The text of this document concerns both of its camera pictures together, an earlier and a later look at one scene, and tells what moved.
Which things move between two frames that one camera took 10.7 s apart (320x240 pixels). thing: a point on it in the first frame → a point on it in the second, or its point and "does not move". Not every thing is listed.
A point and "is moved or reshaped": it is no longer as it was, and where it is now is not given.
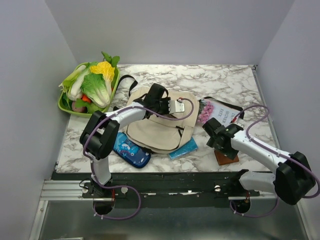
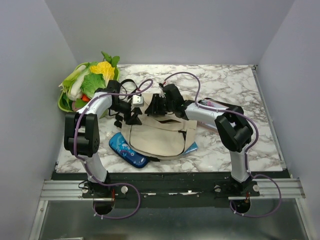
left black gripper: x=166 y=101 → x=134 y=120
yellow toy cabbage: x=104 y=68 does not move
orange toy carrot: x=85 y=98 does not move
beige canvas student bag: x=167 y=133 is moved or reshaped
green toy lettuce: x=94 y=87 does not move
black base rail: x=165 y=190 does not move
